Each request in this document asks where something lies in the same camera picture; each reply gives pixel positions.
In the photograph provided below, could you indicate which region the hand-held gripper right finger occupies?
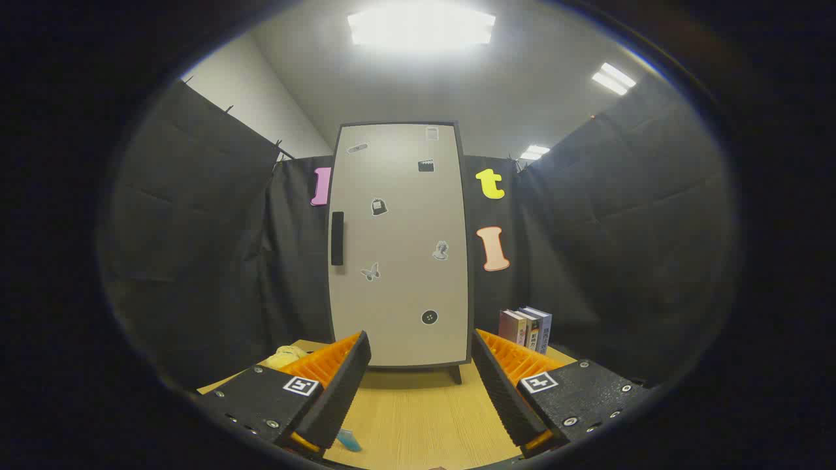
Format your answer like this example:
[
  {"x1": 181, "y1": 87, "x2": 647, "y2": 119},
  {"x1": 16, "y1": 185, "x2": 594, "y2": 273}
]
[{"x1": 472, "y1": 328, "x2": 654, "y2": 459}]

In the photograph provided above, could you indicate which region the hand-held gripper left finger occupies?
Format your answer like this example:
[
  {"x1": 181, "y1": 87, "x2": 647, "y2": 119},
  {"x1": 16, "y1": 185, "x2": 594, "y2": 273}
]
[{"x1": 195, "y1": 330, "x2": 372, "y2": 456}]

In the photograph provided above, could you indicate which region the light grey cabinet door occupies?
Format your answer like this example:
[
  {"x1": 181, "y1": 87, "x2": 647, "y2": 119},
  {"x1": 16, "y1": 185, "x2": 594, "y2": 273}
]
[{"x1": 329, "y1": 124, "x2": 471, "y2": 368}]

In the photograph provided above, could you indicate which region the dark grey cabinet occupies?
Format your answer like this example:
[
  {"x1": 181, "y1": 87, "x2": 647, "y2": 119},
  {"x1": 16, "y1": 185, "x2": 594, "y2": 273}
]
[{"x1": 327, "y1": 121, "x2": 474, "y2": 386}]

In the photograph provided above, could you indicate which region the white spine book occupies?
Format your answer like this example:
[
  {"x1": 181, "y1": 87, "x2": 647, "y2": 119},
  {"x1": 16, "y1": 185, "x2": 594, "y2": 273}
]
[{"x1": 516, "y1": 309, "x2": 541, "y2": 351}]

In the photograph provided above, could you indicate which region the yellow plush toy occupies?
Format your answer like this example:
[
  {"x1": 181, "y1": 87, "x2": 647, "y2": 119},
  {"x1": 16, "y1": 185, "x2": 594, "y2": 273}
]
[{"x1": 265, "y1": 346, "x2": 308, "y2": 369}]

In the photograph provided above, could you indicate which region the blue grey book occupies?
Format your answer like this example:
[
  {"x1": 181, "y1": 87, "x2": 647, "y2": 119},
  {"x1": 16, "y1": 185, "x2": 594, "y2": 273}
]
[{"x1": 522, "y1": 306, "x2": 553, "y2": 355}]

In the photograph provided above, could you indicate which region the black backdrop cloth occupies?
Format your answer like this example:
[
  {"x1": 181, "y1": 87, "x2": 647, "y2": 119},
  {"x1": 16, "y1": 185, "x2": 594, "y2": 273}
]
[{"x1": 98, "y1": 80, "x2": 739, "y2": 392}]

